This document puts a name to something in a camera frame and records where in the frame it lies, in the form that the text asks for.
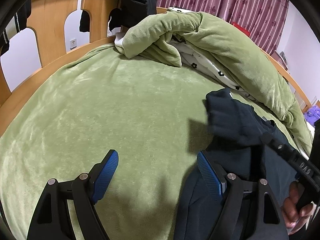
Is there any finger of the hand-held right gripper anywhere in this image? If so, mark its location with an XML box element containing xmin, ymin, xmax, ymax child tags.
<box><xmin>260</xmin><ymin>131</ymin><xmax>298</xmax><ymax>163</ymax></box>

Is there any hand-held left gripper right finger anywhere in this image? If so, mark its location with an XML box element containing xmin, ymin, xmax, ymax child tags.
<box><xmin>197</xmin><ymin>151</ymin><xmax>290</xmax><ymax>240</ymax></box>

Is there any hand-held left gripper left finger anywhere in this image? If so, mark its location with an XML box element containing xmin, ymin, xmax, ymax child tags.
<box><xmin>26</xmin><ymin>149</ymin><xmax>119</xmax><ymax>240</ymax></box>

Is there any dark navy sweater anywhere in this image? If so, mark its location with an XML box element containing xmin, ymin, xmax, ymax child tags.
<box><xmin>174</xmin><ymin>88</ymin><xmax>300</xmax><ymax>240</ymax></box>

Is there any person's right hand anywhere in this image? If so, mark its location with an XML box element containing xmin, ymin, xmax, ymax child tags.
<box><xmin>282</xmin><ymin>180</ymin><xmax>318</xmax><ymax>235</ymax></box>

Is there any purple plush toy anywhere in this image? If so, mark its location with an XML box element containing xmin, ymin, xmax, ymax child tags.
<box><xmin>303</xmin><ymin>105</ymin><xmax>320</xmax><ymax>126</ymax></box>

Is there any green fleece bed blanket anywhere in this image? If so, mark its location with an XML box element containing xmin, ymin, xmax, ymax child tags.
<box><xmin>0</xmin><ymin>42</ymin><xmax>313</xmax><ymax>240</ymax></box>

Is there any white floral quilt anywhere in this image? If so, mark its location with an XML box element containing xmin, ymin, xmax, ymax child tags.
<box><xmin>167</xmin><ymin>7</ymin><xmax>262</xmax><ymax>103</ymax></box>

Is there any green fleece duvet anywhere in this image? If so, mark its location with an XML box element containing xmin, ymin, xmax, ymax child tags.
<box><xmin>122</xmin><ymin>11</ymin><xmax>313</xmax><ymax>153</ymax></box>

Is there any red box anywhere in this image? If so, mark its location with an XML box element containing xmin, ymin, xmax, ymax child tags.
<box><xmin>232</xmin><ymin>21</ymin><xmax>252</xmax><ymax>37</ymax></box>

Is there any maroon floral striped curtain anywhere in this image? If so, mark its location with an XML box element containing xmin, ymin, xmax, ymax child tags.
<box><xmin>156</xmin><ymin>0</ymin><xmax>290</xmax><ymax>53</ymax></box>

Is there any black garment with white stripe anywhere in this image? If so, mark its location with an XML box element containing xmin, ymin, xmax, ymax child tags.
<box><xmin>0</xmin><ymin>0</ymin><xmax>32</xmax><ymax>57</ymax></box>

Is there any black jacket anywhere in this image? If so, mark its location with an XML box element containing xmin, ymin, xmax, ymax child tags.
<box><xmin>109</xmin><ymin>0</ymin><xmax>158</xmax><ymax>33</ymax></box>

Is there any wooden bed frame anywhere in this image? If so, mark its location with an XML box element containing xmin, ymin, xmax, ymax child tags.
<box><xmin>0</xmin><ymin>0</ymin><xmax>313</xmax><ymax>133</ymax></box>

